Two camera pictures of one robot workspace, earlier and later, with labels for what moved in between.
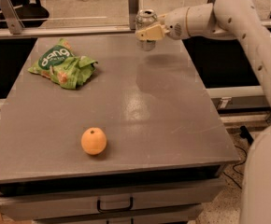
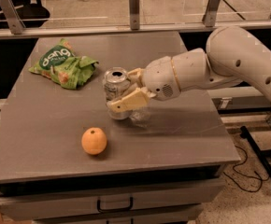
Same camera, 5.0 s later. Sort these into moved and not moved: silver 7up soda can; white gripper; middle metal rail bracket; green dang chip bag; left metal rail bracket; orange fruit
Moved: silver 7up soda can; white gripper
Not moved: orange fruit; green dang chip bag; left metal rail bracket; middle metal rail bracket
